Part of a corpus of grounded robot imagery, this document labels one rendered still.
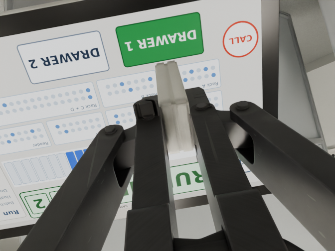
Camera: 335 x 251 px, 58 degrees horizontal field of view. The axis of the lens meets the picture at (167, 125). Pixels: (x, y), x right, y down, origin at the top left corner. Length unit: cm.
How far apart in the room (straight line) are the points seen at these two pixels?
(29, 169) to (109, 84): 17
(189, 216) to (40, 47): 114
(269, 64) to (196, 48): 9
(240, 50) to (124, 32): 13
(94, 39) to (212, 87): 15
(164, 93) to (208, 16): 20
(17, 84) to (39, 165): 11
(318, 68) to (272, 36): 365
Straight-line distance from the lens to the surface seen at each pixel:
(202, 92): 17
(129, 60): 36
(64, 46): 36
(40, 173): 45
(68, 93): 38
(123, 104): 37
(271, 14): 37
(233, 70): 37
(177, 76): 18
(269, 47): 38
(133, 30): 35
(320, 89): 398
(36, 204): 49
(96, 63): 36
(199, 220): 143
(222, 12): 35
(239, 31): 36
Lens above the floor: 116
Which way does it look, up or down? 11 degrees down
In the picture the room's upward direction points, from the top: 170 degrees clockwise
